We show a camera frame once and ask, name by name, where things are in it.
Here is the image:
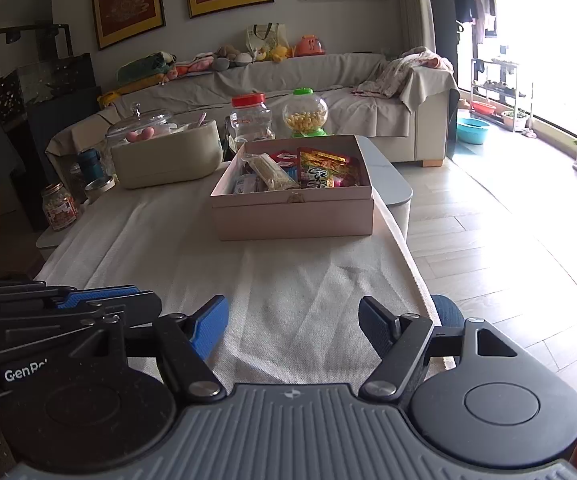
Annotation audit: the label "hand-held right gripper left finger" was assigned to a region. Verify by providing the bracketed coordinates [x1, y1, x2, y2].
[68, 295, 229, 401]

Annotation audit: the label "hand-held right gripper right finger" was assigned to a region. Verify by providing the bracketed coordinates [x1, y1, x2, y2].
[359, 296, 517, 402]

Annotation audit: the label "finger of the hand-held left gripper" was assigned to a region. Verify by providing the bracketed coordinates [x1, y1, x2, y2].
[0, 281, 139, 311]
[0, 291, 162, 361]

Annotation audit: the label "pink cardboard box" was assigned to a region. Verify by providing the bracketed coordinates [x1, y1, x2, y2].
[210, 134, 374, 242]

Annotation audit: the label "blue white snack packet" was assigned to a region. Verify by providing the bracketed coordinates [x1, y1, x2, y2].
[231, 171, 269, 195]

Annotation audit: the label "red yellow snack packet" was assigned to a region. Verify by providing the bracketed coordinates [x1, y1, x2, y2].
[299, 147, 362, 189]

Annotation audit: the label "clear packet yellow snack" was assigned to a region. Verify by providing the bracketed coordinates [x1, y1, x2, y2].
[246, 152, 299, 192]

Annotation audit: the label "white tablecloth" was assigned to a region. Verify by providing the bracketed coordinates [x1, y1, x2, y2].
[36, 160, 462, 396]

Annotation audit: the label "labelled glass snack jar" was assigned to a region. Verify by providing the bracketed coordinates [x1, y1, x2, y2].
[42, 182, 78, 232]

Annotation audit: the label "round metal tin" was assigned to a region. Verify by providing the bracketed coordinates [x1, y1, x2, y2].
[84, 176, 116, 203]

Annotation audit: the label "dark glass jar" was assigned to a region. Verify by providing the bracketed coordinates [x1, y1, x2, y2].
[68, 162, 89, 201]

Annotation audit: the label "teal thermos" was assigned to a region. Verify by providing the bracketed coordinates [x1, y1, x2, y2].
[77, 148, 103, 181]

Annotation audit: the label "grey side table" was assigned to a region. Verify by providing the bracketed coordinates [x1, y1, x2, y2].
[359, 135, 413, 241]

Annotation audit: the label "beige oval container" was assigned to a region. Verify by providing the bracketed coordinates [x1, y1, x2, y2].
[111, 120, 222, 190]

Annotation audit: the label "black cabinet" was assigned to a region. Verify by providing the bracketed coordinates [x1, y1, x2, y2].
[26, 87, 104, 171]

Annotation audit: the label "beige sofa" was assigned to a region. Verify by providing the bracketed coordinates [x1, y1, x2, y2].
[46, 52, 462, 168]

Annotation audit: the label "clear jar red lid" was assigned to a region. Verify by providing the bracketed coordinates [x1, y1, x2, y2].
[228, 92, 275, 153]

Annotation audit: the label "blue plastic basin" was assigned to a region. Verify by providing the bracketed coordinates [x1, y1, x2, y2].
[456, 117, 490, 145]

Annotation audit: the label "green gumball machine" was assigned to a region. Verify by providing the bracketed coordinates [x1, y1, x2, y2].
[281, 87, 329, 138]

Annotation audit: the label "glass fish tank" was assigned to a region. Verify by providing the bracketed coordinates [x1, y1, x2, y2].
[0, 24, 94, 126]

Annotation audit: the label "green cushion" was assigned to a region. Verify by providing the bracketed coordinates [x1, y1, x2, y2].
[117, 51, 176, 85]

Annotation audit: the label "small potted plant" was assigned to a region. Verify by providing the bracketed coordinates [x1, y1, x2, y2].
[501, 109, 528, 132]

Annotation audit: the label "pink plush toy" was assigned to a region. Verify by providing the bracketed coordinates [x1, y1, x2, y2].
[166, 55, 214, 81]

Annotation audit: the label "pile of clothes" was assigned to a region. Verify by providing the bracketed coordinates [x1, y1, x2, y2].
[353, 47, 454, 101]

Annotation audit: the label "grey sofa cover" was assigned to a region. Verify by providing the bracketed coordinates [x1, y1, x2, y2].
[46, 52, 462, 161]

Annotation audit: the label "grey plush toy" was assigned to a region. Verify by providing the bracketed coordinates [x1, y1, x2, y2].
[211, 46, 254, 71]

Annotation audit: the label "metal shoe rack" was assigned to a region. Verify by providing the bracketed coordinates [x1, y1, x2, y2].
[471, 58, 534, 133]

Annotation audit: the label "orange pig toy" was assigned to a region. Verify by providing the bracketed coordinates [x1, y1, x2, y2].
[293, 34, 327, 56]

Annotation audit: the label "canvas tote bag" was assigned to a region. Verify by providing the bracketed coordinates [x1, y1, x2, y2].
[246, 22, 289, 56]

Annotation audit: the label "grey curtain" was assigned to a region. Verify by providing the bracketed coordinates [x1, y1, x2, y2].
[396, 0, 457, 58]

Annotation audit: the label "hanging clothes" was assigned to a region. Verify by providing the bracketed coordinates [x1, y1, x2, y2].
[451, 0, 499, 46]

